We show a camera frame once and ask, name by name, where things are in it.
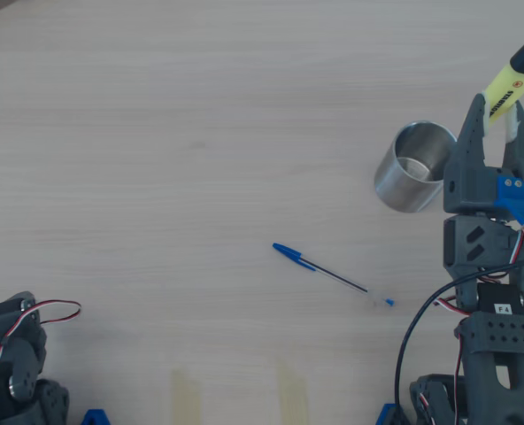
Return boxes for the grey robot arm with camera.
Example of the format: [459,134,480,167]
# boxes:
[410,214,524,425]

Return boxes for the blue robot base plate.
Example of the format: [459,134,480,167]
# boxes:
[81,409,112,425]
[375,402,412,425]

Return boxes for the blue ballpoint pen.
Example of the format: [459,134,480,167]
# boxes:
[272,242,396,309]

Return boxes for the red white black servo wire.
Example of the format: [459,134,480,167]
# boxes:
[0,299,82,377]

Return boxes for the blue camera mount bracket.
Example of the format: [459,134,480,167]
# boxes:
[494,175,524,231]

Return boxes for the grey gripper with camera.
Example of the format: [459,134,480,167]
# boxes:
[442,93,524,221]

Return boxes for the grey robot arm without camera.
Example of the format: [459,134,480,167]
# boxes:
[0,290,71,425]

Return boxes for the silver metal cup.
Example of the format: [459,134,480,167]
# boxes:
[374,120,460,214]

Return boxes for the yellowish masking tape strip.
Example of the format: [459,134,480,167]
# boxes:
[275,360,310,425]
[171,369,204,425]

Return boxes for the yellow highlighter pen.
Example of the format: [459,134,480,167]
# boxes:
[482,29,524,130]

